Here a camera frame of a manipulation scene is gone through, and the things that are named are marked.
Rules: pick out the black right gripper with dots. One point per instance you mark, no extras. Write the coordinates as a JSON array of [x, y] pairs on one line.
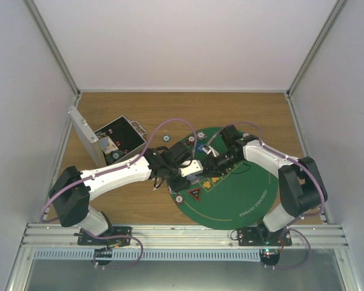
[[214, 170]]

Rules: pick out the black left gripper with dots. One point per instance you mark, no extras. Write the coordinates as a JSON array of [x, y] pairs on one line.
[[178, 186]]

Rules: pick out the red 100 chip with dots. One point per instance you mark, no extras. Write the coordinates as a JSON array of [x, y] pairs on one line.
[[190, 140], [179, 199]]

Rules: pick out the black red triangular all-in button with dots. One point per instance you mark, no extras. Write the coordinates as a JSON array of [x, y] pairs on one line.
[[195, 193]]

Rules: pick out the blue green 50 chip stack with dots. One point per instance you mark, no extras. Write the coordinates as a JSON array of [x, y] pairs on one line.
[[166, 138]]

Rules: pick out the blue playing card deck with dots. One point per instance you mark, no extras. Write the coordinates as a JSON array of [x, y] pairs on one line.
[[193, 179]]

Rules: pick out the blue orange 10 chip stack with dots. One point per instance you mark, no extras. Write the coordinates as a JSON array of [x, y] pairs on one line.
[[201, 135]]

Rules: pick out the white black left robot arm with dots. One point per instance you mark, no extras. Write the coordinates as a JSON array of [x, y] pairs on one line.
[[74, 190]]

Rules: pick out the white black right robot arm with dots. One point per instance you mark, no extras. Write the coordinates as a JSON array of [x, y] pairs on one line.
[[300, 185]]

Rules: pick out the round green poker mat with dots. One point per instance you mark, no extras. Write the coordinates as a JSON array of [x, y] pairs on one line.
[[237, 199]]

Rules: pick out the chip stack inside case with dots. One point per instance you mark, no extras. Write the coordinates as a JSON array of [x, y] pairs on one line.
[[116, 155]]

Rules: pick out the silver aluminium poker case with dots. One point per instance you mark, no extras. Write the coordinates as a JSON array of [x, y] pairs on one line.
[[120, 134]]

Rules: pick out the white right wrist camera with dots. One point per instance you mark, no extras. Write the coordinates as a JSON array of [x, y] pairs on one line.
[[209, 150]]

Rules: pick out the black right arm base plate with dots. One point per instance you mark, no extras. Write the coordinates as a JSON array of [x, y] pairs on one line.
[[260, 237]]

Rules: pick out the grey slotted cable duct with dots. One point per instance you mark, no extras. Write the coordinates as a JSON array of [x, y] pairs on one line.
[[151, 254]]

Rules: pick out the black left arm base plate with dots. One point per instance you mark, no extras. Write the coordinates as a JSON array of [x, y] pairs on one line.
[[111, 238]]

